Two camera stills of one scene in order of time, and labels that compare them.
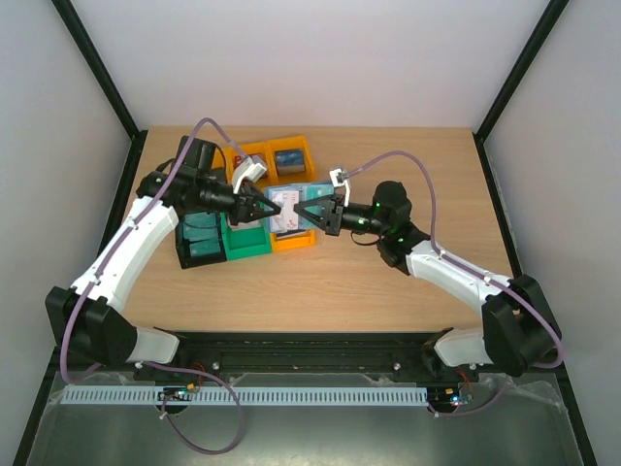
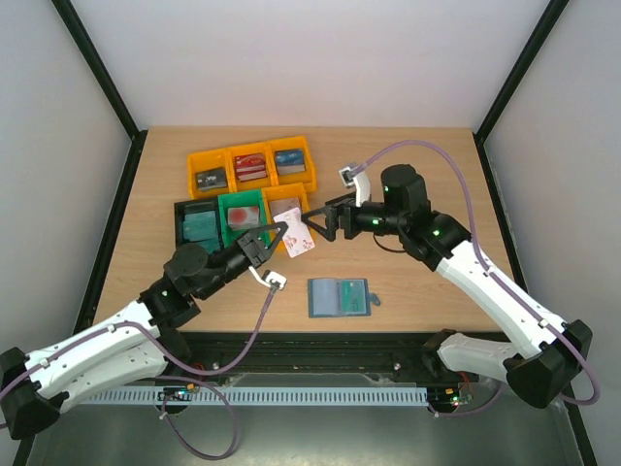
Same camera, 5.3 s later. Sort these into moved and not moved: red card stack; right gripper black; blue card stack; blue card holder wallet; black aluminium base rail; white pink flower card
Moved: white pink flower card; blue card holder wallet
Not moved: right gripper black; red card stack; blue card stack; black aluminium base rail
